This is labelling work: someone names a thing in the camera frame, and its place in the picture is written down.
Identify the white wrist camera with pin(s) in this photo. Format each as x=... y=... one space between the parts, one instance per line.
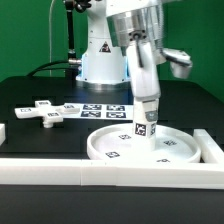
x=180 y=62

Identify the white marker sheet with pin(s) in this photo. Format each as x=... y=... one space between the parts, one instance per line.
x=103 y=111

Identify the white left fence block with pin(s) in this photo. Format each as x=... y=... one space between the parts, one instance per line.
x=2 y=133

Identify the white right fence bar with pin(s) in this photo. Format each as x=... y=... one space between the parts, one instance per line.
x=210 y=150

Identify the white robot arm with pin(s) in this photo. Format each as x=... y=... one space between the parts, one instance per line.
x=122 y=36

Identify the black camera stand pole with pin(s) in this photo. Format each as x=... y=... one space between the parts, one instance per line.
x=80 y=6

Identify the white fence bar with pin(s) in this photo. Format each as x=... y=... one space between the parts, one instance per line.
x=95 y=173
x=210 y=150

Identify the white cross table base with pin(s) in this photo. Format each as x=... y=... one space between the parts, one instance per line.
x=49 y=113

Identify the white front fence bar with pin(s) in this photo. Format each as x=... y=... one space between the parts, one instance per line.
x=95 y=173

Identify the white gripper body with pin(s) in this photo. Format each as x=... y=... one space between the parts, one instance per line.
x=143 y=71

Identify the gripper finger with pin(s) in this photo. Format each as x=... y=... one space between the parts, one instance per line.
x=151 y=110

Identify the white round table top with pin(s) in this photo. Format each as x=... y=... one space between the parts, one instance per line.
x=117 y=143

